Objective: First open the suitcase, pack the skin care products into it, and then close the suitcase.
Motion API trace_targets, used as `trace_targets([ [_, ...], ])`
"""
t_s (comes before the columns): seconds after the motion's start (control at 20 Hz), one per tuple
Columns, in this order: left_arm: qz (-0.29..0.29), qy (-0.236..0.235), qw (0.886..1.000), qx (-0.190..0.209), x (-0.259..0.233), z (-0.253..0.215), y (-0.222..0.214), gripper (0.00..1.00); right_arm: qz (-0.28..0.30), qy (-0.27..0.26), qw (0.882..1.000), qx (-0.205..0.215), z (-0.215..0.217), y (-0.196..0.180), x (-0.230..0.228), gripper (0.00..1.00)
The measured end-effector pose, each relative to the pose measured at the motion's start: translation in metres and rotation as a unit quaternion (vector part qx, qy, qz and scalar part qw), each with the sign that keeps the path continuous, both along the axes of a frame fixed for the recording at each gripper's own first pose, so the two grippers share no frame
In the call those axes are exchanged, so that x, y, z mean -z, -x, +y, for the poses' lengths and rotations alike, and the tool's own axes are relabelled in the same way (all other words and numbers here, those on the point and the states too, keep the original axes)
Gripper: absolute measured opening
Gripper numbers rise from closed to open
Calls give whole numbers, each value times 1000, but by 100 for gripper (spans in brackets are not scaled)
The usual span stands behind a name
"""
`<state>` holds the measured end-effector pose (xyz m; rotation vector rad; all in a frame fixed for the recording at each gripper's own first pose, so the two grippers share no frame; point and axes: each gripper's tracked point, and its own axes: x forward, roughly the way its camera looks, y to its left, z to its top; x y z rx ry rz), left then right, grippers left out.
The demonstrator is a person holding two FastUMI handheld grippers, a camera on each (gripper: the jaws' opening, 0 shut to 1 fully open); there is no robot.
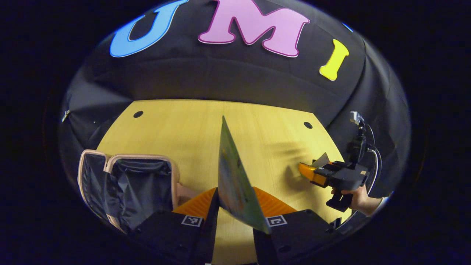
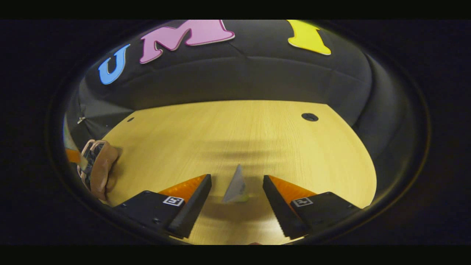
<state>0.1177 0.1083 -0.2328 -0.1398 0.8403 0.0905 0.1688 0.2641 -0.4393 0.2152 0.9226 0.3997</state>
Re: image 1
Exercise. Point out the black backdrop cloth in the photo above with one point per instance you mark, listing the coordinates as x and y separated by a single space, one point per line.
228 77

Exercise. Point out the green printed sachet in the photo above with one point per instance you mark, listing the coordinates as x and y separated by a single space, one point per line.
235 180

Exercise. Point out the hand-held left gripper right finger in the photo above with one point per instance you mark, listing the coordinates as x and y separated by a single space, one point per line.
263 246

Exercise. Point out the white clip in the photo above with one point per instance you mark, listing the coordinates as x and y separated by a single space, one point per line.
65 115

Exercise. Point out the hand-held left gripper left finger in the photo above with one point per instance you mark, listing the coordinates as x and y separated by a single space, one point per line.
208 235

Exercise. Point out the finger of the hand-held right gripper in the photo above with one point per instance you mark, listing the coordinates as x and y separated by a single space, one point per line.
329 166
309 173

